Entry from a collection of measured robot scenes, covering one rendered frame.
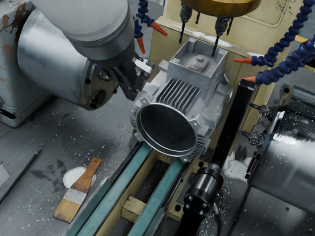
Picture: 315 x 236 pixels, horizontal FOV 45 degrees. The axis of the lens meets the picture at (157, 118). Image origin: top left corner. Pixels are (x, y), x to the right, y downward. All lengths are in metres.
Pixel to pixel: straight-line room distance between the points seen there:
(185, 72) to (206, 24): 0.24
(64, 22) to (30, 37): 0.54
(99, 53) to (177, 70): 0.39
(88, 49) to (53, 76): 0.45
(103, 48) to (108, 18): 0.07
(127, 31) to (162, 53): 0.53
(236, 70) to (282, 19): 0.17
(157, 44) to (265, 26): 0.27
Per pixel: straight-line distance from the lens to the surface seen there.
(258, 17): 1.02
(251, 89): 0.67
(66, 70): 0.90
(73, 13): 0.40
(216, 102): 0.90
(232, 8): 0.73
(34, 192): 1.03
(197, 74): 0.84
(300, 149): 0.79
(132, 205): 0.95
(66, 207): 0.99
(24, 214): 1.00
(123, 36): 0.49
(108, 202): 0.87
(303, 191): 0.83
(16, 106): 1.12
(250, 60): 0.84
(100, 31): 0.44
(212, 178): 0.78
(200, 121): 0.82
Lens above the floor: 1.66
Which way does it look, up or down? 46 degrees down
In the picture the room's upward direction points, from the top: 10 degrees clockwise
